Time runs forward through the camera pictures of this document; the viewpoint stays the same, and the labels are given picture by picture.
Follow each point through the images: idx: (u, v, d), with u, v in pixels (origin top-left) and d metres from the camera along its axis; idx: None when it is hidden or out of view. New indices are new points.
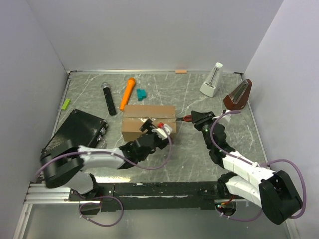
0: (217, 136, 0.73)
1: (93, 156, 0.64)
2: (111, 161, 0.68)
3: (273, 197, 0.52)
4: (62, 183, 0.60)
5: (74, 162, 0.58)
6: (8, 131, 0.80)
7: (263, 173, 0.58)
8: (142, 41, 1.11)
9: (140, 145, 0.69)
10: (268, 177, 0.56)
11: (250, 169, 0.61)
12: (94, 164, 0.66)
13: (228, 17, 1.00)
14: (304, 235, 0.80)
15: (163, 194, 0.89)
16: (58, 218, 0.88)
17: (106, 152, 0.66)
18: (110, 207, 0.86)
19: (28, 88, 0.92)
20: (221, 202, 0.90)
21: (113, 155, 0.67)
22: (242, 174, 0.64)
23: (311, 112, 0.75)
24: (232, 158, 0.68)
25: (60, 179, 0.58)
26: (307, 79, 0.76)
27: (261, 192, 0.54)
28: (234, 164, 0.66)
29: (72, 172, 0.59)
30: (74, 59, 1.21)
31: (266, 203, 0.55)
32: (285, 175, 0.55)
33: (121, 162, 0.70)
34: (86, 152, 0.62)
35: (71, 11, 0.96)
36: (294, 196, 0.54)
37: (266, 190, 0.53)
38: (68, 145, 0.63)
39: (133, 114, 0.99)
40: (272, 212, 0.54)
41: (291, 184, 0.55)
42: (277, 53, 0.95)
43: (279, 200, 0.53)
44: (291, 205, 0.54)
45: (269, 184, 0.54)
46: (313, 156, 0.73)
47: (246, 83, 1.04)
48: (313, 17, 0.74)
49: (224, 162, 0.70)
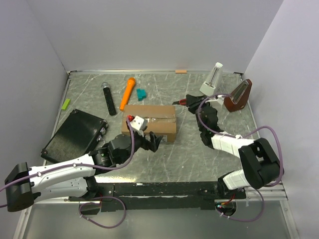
0: (208, 118, 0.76)
1: (48, 176, 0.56)
2: (76, 173, 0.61)
3: (250, 160, 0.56)
4: (23, 206, 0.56)
5: (22, 189, 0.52)
6: (8, 131, 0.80)
7: (245, 141, 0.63)
8: (142, 41, 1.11)
9: (116, 147, 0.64)
10: (248, 143, 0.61)
11: (234, 140, 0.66)
12: (57, 181, 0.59)
13: (228, 17, 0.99)
14: (304, 235, 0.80)
15: (163, 194, 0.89)
16: (58, 218, 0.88)
17: (68, 165, 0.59)
18: (110, 207, 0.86)
19: (28, 88, 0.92)
20: (221, 202, 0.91)
21: (75, 167, 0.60)
22: (228, 148, 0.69)
23: (310, 113, 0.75)
24: (219, 135, 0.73)
25: (16, 205, 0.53)
26: (307, 79, 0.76)
27: (240, 156, 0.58)
28: (221, 140, 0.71)
29: (24, 197, 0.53)
30: (74, 59, 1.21)
31: (246, 169, 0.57)
32: (265, 142, 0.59)
33: (91, 170, 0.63)
34: (37, 174, 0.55)
35: (71, 11, 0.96)
36: (274, 161, 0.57)
37: (244, 153, 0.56)
38: (17, 169, 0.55)
39: (133, 114, 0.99)
40: (252, 176, 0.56)
41: (271, 151, 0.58)
42: (277, 54, 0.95)
43: (257, 163, 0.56)
44: (271, 170, 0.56)
45: (247, 148, 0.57)
46: (313, 156, 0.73)
47: (246, 83, 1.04)
48: (313, 18, 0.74)
49: (213, 140, 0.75)
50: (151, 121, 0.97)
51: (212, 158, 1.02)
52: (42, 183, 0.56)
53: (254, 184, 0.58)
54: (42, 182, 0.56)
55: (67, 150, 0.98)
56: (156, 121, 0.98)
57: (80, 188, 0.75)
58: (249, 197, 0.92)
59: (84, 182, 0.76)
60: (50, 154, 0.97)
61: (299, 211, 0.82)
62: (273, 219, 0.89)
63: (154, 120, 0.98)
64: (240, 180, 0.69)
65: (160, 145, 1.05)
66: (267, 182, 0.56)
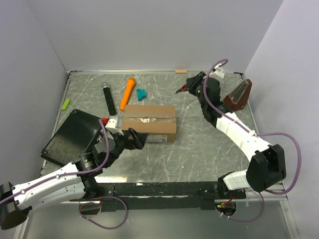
0: (210, 88, 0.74)
1: (32, 191, 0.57)
2: (61, 184, 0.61)
3: (262, 170, 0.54)
4: (16, 223, 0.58)
5: (8, 209, 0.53)
6: (9, 131, 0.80)
7: (258, 145, 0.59)
8: (142, 41, 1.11)
9: (101, 151, 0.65)
10: (262, 149, 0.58)
11: (245, 137, 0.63)
12: (44, 195, 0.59)
13: (228, 17, 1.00)
14: (304, 235, 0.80)
15: (163, 194, 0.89)
16: (58, 218, 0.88)
17: (50, 178, 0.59)
18: (110, 207, 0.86)
19: (28, 88, 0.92)
20: (221, 202, 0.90)
21: (59, 178, 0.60)
22: (236, 138, 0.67)
23: (310, 113, 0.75)
24: (229, 120, 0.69)
25: (9, 222, 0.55)
26: (307, 80, 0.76)
27: (252, 163, 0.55)
28: (230, 128, 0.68)
29: (13, 216, 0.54)
30: (74, 60, 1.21)
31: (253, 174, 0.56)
32: (281, 150, 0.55)
33: (77, 178, 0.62)
34: (20, 192, 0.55)
35: (71, 11, 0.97)
36: (281, 170, 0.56)
37: (259, 163, 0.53)
38: (1, 189, 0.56)
39: (133, 114, 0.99)
40: (256, 181, 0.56)
41: (282, 159, 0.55)
42: (277, 54, 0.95)
43: (266, 172, 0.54)
44: (276, 178, 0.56)
45: (262, 158, 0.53)
46: (313, 156, 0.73)
47: (246, 83, 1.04)
48: (313, 18, 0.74)
49: (220, 123, 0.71)
50: (151, 121, 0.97)
51: (212, 158, 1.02)
52: (28, 199, 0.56)
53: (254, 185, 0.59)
54: (27, 199, 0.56)
55: (67, 150, 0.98)
56: (153, 122, 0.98)
57: (77, 192, 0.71)
58: (249, 197, 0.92)
59: (81, 184, 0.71)
60: (50, 154, 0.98)
61: (299, 211, 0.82)
62: (273, 219, 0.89)
63: (154, 121, 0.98)
64: (241, 181, 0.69)
65: (160, 145, 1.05)
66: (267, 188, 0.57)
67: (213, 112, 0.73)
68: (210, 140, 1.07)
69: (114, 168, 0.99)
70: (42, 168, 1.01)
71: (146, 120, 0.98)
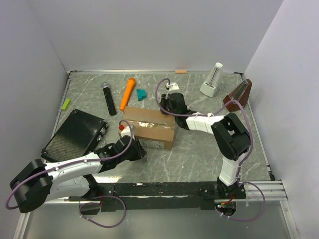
0: (175, 100, 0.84)
1: (64, 170, 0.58)
2: (84, 170, 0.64)
3: (223, 133, 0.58)
4: (36, 204, 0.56)
5: (42, 182, 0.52)
6: (9, 131, 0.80)
7: (216, 118, 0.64)
8: (142, 41, 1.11)
9: (125, 144, 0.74)
10: (220, 119, 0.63)
11: (206, 119, 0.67)
12: (69, 177, 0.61)
13: (227, 17, 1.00)
14: (304, 235, 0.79)
15: (163, 194, 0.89)
16: (58, 218, 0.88)
17: (79, 161, 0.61)
18: (110, 207, 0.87)
19: (28, 88, 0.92)
20: (221, 202, 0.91)
21: (86, 162, 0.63)
22: (201, 127, 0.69)
23: (310, 113, 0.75)
24: (193, 116, 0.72)
25: (31, 202, 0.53)
26: (307, 79, 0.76)
27: (214, 132, 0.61)
28: (194, 120, 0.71)
29: (43, 192, 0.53)
30: (75, 60, 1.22)
31: (220, 142, 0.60)
32: (234, 116, 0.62)
33: (99, 166, 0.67)
34: (54, 169, 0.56)
35: (70, 11, 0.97)
36: (243, 132, 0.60)
37: (217, 128, 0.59)
38: (31, 164, 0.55)
39: (132, 117, 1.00)
40: (226, 149, 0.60)
41: (239, 122, 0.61)
42: (277, 54, 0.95)
43: (229, 136, 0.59)
44: (241, 141, 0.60)
45: (218, 123, 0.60)
46: (313, 156, 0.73)
47: (246, 83, 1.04)
48: (313, 18, 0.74)
49: (188, 122, 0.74)
50: (149, 126, 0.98)
51: (212, 158, 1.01)
52: (59, 177, 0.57)
53: (228, 155, 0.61)
54: (60, 177, 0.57)
55: (67, 150, 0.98)
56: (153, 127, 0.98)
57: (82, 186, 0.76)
58: (250, 197, 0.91)
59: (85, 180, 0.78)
60: (50, 154, 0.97)
61: (299, 211, 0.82)
62: (273, 219, 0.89)
63: (153, 126, 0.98)
64: (230, 168, 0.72)
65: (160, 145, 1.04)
66: (239, 153, 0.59)
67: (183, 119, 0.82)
68: (210, 140, 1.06)
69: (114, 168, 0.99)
70: None
71: (144, 124, 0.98)
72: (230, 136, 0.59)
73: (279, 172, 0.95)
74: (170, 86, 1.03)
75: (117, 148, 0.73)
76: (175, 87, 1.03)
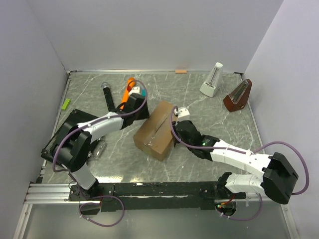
0: (186, 130, 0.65)
1: (95, 126, 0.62)
2: (110, 126, 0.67)
3: (278, 183, 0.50)
4: (81, 161, 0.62)
5: (81, 136, 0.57)
6: (8, 131, 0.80)
7: (261, 162, 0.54)
8: (142, 41, 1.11)
9: (136, 98, 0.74)
10: (267, 164, 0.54)
11: (245, 159, 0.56)
12: (100, 132, 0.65)
13: (227, 18, 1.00)
14: (305, 235, 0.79)
15: (163, 194, 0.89)
16: (58, 218, 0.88)
17: (104, 117, 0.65)
18: (110, 207, 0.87)
19: (28, 88, 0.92)
20: (221, 202, 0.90)
21: (110, 119, 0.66)
22: (236, 164, 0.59)
23: (311, 112, 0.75)
24: (221, 149, 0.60)
25: (79, 157, 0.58)
26: (307, 79, 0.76)
27: (265, 181, 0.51)
28: (225, 156, 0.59)
29: (85, 146, 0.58)
30: (75, 60, 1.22)
31: (270, 190, 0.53)
32: (280, 155, 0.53)
33: (121, 121, 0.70)
34: (87, 125, 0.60)
35: (71, 12, 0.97)
36: (290, 173, 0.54)
37: (272, 180, 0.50)
38: (65, 127, 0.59)
39: (166, 115, 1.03)
40: (277, 196, 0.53)
41: (286, 162, 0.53)
42: (277, 53, 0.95)
43: (281, 183, 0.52)
44: (290, 183, 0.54)
45: (271, 172, 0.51)
46: (314, 156, 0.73)
47: (246, 83, 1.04)
48: (313, 18, 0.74)
49: (212, 155, 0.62)
50: (152, 129, 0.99)
51: None
52: (93, 133, 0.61)
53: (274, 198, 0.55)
54: (94, 132, 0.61)
55: None
56: (154, 129, 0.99)
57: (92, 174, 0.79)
58: (249, 197, 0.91)
59: None
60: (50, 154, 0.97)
61: (299, 211, 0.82)
62: (273, 219, 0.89)
63: (157, 131, 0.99)
64: (248, 187, 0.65)
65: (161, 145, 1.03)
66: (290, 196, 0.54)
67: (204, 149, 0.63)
68: None
69: (114, 168, 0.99)
70: (42, 168, 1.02)
71: (154, 126, 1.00)
72: (282, 182, 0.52)
73: None
74: (179, 112, 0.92)
75: (131, 104, 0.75)
76: (184, 112, 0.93)
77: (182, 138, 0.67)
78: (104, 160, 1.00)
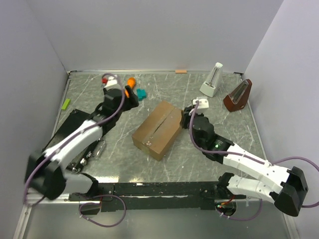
0: (203, 131, 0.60)
1: (66, 149, 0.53)
2: (86, 141, 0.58)
3: (295, 199, 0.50)
4: (59, 191, 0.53)
5: (50, 168, 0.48)
6: (8, 131, 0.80)
7: (279, 174, 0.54)
8: (142, 41, 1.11)
9: (113, 97, 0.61)
10: (285, 178, 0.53)
11: (263, 170, 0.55)
12: (76, 152, 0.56)
13: (227, 18, 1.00)
14: (305, 235, 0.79)
15: (163, 194, 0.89)
16: (58, 218, 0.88)
17: (76, 135, 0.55)
18: (110, 207, 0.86)
19: (28, 88, 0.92)
20: (221, 202, 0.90)
21: (83, 133, 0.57)
22: (249, 172, 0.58)
23: (311, 112, 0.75)
24: (237, 156, 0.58)
25: (53, 189, 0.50)
26: (307, 79, 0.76)
27: (282, 195, 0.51)
28: (240, 163, 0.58)
29: (57, 176, 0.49)
30: (75, 60, 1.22)
31: (284, 204, 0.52)
32: (301, 172, 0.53)
33: (99, 129, 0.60)
34: (55, 152, 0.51)
35: (71, 12, 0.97)
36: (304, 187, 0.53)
37: (292, 195, 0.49)
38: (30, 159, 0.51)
39: (166, 116, 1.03)
40: (289, 209, 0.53)
41: (303, 178, 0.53)
42: (277, 53, 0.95)
43: (297, 198, 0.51)
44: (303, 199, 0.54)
45: (292, 188, 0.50)
46: (314, 156, 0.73)
47: (246, 83, 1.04)
48: (313, 17, 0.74)
49: (225, 160, 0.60)
50: (151, 129, 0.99)
51: None
52: (66, 158, 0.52)
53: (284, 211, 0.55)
54: (66, 156, 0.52)
55: None
56: (153, 130, 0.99)
57: (86, 180, 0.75)
58: (249, 197, 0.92)
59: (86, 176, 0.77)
60: None
61: (299, 211, 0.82)
62: (273, 219, 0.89)
63: (155, 131, 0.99)
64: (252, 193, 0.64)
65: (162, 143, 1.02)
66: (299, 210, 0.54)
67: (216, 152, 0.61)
68: None
69: (114, 168, 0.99)
70: None
71: (154, 127, 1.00)
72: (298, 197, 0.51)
73: None
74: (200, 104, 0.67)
75: (109, 105, 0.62)
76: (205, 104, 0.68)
77: (197, 136, 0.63)
78: (104, 160, 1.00)
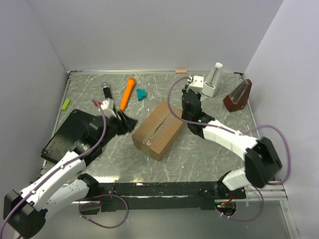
0: (191, 104, 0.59)
1: (43, 188, 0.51)
2: (67, 176, 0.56)
3: (258, 165, 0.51)
4: (38, 226, 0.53)
5: (24, 212, 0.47)
6: (8, 131, 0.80)
7: (247, 142, 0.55)
8: (142, 41, 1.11)
9: (98, 127, 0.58)
10: (252, 145, 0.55)
11: (233, 138, 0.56)
12: (55, 188, 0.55)
13: (227, 18, 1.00)
14: (305, 235, 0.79)
15: (163, 194, 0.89)
16: (58, 218, 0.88)
17: (55, 171, 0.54)
18: (110, 207, 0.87)
19: (27, 88, 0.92)
20: (221, 202, 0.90)
21: (64, 169, 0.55)
22: (223, 143, 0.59)
23: (311, 112, 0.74)
24: (212, 127, 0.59)
25: (28, 229, 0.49)
26: (307, 79, 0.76)
27: (245, 161, 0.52)
28: (216, 134, 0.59)
29: (33, 218, 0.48)
30: (75, 60, 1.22)
31: (250, 172, 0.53)
32: (268, 141, 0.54)
33: (81, 162, 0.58)
34: (31, 193, 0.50)
35: (71, 12, 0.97)
36: (275, 160, 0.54)
37: (253, 159, 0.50)
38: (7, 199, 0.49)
39: (166, 116, 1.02)
40: (255, 178, 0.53)
41: (271, 147, 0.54)
42: (277, 53, 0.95)
43: (262, 165, 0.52)
44: (273, 171, 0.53)
45: (255, 152, 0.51)
46: (314, 156, 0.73)
47: (246, 83, 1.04)
48: (313, 17, 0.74)
49: (204, 131, 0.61)
50: (151, 129, 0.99)
51: (212, 158, 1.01)
52: (42, 197, 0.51)
53: (254, 182, 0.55)
54: (42, 197, 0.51)
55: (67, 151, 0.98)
56: (153, 129, 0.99)
57: (81, 188, 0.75)
58: (249, 197, 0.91)
59: (82, 183, 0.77)
60: (50, 154, 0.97)
61: (299, 211, 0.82)
62: (273, 219, 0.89)
63: (155, 131, 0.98)
64: (241, 180, 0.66)
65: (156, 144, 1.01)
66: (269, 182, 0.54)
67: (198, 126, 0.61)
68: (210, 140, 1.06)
69: (114, 168, 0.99)
70: (42, 168, 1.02)
71: (154, 126, 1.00)
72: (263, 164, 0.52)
73: (279, 171, 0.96)
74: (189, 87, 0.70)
75: (93, 134, 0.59)
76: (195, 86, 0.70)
77: (184, 108, 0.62)
78: (104, 160, 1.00)
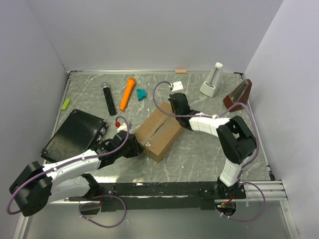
0: (177, 101, 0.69)
1: (63, 170, 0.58)
2: (81, 168, 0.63)
3: (229, 137, 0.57)
4: (38, 208, 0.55)
5: (41, 183, 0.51)
6: (8, 131, 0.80)
7: (222, 121, 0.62)
8: (142, 42, 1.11)
9: (122, 138, 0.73)
10: (225, 122, 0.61)
11: (211, 121, 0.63)
12: (69, 176, 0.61)
13: (227, 18, 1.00)
14: (305, 235, 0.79)
15: (163, 194, 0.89)
16: (58, 218, 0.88)
17: (77, 159, 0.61)
18: (110, 207, 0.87)
19: (27, 88, 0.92)
20: (221, 202, 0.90)
21: (84, 160, 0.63)
22: (205, 128, 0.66)
23: (311, 112, 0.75)
24: (196, 117, 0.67)
25: (32, 206, 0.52)
26: (307, 79, 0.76)
27: (219, 135, 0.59)
28: (198, 121, 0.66)
29: (44, 193, 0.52)
30: (75, 60, 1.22)
31: (225, 146, 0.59)
32: (239, 118, 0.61)
33: (97, 162, 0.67)
34: (53, 169, 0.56)
35: (71, 12, 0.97)
36: (247, 135, 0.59)
37: (223, 131, 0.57)
38: (29, 168, 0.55)
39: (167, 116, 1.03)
40: (231, 152, 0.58)
41: (243, 124, 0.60)
42: (277, 53, 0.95)
43: (233, 137, 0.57)
44: (248, 145, 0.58)
45: (225, 126, 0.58)
46: (313, 156, 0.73)
47: (246, 83, 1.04)
48: (313, 17, 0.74)
49: (191, 123, 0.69)
50: (152, 129, 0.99)
51: (212, 158, 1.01)
52: (58, 177, 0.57)
53: (233, 159, 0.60)
54: (59, 177, 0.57)
55: (67, 151, 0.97)
56: (153, 130, 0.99)
57: (82, 186, 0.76)
58: (250, 197, 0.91)
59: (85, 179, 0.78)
60: (50, 154, 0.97)
61: (299, 211, 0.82)
62: (273, 219, 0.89)
63: (156, 131, 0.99)
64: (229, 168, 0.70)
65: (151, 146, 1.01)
66: (244, 157, 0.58)
67: (187, 120, 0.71)
68: (210, 140, 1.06)
69: (114, 168, 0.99)
70: None
71: (154, 127, 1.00)
72: (234, 137, 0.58)
73: (278, 171, 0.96)
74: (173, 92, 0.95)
75: (115, 143, 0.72)
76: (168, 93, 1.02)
77: (173, 106, 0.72)
78: None
